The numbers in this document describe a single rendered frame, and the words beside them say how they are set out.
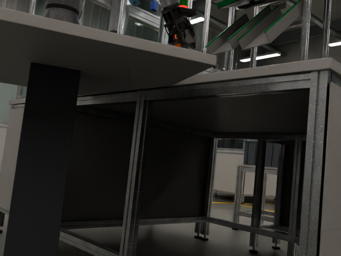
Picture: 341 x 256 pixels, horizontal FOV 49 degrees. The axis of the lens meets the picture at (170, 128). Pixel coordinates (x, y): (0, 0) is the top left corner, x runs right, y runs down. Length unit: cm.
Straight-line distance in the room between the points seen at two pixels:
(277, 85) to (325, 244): 44
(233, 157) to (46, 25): 598
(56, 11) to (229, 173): 570
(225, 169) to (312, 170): 585
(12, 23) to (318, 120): 78
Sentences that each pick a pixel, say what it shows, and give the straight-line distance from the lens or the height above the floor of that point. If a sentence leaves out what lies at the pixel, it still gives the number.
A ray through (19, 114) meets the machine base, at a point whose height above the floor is 76.
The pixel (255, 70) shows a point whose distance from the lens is 114.
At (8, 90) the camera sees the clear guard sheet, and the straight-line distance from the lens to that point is 657.
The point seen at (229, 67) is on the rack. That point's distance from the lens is 158.
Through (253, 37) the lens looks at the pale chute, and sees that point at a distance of 146.
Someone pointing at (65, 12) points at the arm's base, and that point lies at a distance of 137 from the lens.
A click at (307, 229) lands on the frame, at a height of 42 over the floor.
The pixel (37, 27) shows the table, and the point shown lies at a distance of 94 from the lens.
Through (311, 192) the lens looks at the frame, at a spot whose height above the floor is 52.
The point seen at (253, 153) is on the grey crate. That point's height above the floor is 73.
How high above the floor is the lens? 55
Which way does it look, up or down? 6 degrees up
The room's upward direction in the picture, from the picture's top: 6 degrees clockwise
